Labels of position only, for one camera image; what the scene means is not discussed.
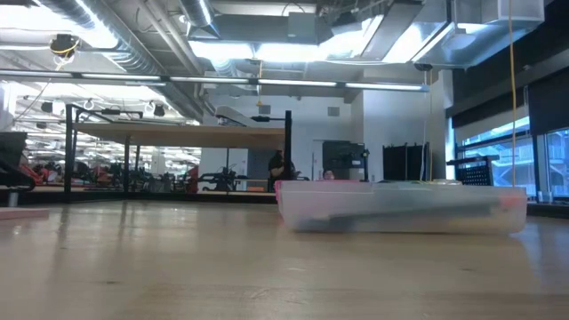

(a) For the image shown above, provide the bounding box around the pink lidded clear pencil box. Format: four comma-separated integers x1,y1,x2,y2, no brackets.
274,179,529,235

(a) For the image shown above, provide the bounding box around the wooden shelf with black legs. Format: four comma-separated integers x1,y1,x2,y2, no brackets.
63,104,293,211

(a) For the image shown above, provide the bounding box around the long ceiling light bar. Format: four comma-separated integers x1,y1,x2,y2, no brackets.
0,68,431,93

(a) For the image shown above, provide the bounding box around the black panel screen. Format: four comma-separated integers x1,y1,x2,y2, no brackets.
381,141,430,182

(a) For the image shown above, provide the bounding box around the black perforated cabinet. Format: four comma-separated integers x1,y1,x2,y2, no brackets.
446,155,501,187

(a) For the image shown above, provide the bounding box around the orange red equipment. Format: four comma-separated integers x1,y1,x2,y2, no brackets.
20,164,59,186

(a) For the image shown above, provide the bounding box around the black monitor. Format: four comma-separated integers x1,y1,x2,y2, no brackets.
0,132,28,169

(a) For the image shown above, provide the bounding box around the black metal table frame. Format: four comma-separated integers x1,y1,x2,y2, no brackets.
0,188,279,206

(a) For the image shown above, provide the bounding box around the yellow hanging cord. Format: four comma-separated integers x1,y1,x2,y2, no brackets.
508,0,519,188

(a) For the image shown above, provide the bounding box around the yellow black cable reel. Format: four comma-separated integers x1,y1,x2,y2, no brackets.
48,33,82,60

